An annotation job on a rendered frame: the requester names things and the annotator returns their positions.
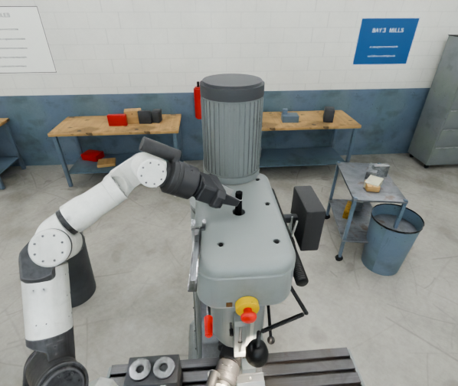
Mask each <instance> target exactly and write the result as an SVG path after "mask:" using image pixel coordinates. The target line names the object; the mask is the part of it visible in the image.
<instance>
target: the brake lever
mask: <svg viewBox="0 0 458 386"><path fill-rule="evenodd" d="M204 333H205V337H207V338H210V337H212V335H213V317H212V316H211V307H210V306H207V305H206V316H205V317H204Z"/></svg>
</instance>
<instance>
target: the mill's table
mask: <svg viewBox="0 0 458 386"><path fill-rule="evenodd" d="M218 360H219V357H214V358H195V359H185V360H180V362H181V367H182V375H183V377H182V386H205V385H206V383H207V380H208V372H209V371H210V370H211V369H214V370H215V369H216V366H217V363H218ZM127 367H128V364H124V365H112V367H109V370H108V373H107V376H106V377H107V378H110V379H113V380H114V381H115V382H116V384H117V385H118V386H123V385H124V381H125V377H126V370H127ZM261 368H262V372H263V376H264V380H265V386H365V383H364V382H363V380H362V377H361V375H360V372H359V370H358V367H357V365H356V363H355V360H354V358H353V356H352V353H351V351H350V349H347V347H345V348H326V349H316V350H305V351H295V352H275V353H269V355H268V360H267V363H266V364H265V365H264V366H263V367H261Z"/></svg>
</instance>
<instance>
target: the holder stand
mask: <svg viewBox="0 0 458 386"><path fill-rule="evenodd" d="M182 377H183V375H182V367H181V362H180V357H179V354H177V355H156V356H145V357H133V358H129V363H128V367H127V370H126V377H125V381H124V385H123V386H182Z"/></svg>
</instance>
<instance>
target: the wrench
mask: <svg viewBox="0 0 458 386"><path fill-rule="evenodd" d="M205 228H206V219H203V220H202V226H198V227H196V226H195V220H191V231H194V237H193V244H192V252H191V264H190V271H189V278H188V292H197V286H198V268H199V258H200V249H201V231H205Z"/></svg>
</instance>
